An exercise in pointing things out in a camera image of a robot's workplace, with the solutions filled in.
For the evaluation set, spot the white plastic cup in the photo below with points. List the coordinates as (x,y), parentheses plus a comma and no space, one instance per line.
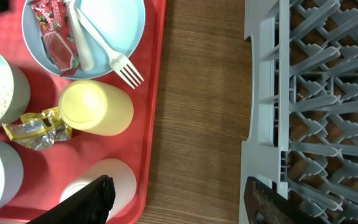
(124,179)

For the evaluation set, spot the yellow snack wrapper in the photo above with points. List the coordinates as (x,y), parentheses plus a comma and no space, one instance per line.
(39,131)

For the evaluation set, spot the red snack wrapper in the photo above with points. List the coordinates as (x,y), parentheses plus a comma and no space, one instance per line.
(54,23)

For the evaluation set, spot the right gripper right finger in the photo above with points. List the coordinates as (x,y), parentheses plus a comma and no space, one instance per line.
(264,206)

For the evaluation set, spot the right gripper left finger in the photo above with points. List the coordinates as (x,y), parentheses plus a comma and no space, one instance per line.
(89,205)

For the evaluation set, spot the red serving tray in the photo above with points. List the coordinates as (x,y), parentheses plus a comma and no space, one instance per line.
(48,172)

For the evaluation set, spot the white plastic spoon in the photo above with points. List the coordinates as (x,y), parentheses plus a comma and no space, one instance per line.
(84,53)

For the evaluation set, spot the yellow plastic cup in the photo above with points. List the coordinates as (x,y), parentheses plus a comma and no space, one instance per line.
(96,107)

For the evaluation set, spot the white plastic fork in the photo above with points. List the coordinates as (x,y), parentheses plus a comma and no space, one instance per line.
(119,62)

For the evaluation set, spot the grey dishwasher rack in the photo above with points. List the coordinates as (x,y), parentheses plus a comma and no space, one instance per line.
(303,136)

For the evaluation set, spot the light blue plate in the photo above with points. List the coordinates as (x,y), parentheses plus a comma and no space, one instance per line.
(120,22)

